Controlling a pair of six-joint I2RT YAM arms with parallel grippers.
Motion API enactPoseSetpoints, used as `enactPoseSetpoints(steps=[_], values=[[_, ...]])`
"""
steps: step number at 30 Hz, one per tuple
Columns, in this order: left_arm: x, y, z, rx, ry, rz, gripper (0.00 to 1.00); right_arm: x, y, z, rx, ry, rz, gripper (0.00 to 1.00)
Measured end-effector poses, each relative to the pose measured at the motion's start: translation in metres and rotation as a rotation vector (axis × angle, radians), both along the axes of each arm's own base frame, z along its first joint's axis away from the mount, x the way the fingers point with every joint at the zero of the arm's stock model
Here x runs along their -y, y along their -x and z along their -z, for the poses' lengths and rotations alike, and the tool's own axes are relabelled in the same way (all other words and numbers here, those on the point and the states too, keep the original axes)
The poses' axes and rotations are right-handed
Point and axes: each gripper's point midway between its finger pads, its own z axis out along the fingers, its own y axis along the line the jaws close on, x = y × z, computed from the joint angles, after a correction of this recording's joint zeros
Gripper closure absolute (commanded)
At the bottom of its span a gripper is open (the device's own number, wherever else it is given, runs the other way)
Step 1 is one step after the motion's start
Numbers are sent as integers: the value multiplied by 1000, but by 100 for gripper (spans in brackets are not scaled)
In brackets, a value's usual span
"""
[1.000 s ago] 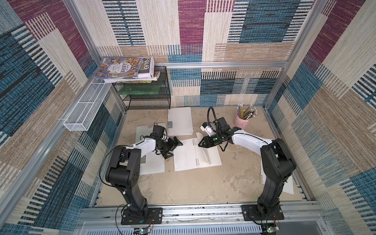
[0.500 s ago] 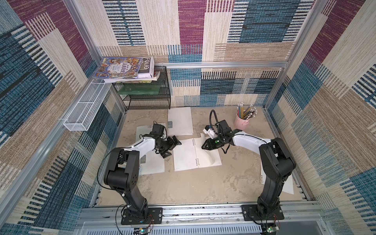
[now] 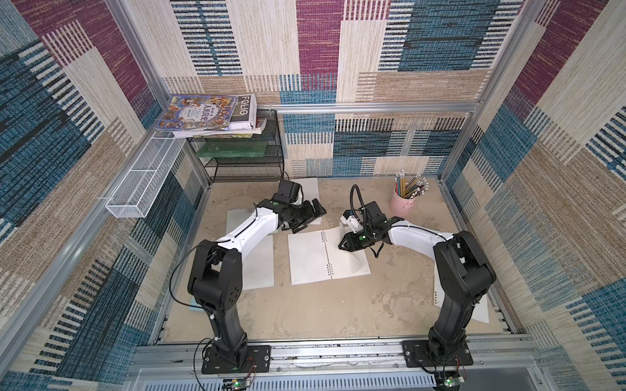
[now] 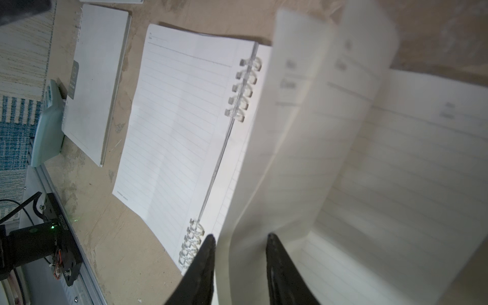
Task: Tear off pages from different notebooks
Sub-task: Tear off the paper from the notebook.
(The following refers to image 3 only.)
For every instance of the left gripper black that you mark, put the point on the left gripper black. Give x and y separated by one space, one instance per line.
306 216

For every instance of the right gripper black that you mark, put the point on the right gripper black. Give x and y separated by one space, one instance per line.
353 239

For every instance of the white spiral notebook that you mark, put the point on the white spiral notebook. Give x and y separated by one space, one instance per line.
310 188

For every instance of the grey-green notebook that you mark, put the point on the grey-green notebook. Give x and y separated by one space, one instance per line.
315 256

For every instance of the torn white notebook page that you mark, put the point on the torn white notebook page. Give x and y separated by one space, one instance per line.
480 313

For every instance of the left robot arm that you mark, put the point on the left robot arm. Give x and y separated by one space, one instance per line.
216 278

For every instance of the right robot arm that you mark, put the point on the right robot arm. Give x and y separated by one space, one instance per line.
465 275

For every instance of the pink pencil cup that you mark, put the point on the pink pencil cup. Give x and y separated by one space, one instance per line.
399 206

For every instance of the pale green notebook far left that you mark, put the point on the pale green notebook far left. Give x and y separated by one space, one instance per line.
240 223

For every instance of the bundle of pencils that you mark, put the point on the bundle of pencils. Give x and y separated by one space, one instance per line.
409 186

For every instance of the green folder on shelf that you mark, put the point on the green folder on shelf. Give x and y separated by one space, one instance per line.
232 149

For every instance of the folio book black white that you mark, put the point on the folio book black white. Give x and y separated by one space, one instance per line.
245 113

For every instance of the colourful picture book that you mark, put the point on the colourful picture book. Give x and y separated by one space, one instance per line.
191 112

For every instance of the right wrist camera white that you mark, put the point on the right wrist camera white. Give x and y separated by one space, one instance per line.
351 222

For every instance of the black wire shelf rack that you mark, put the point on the black wire shelf rack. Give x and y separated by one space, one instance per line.
245 158

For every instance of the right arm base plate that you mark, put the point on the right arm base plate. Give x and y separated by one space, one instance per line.
424 353

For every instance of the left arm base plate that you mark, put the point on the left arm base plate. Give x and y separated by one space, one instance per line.
257 359

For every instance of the white wire mesh basket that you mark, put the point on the white wire mesh basket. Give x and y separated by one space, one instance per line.
141 184

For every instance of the aluminium front rail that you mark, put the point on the aluminium front rail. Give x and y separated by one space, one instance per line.
289 356

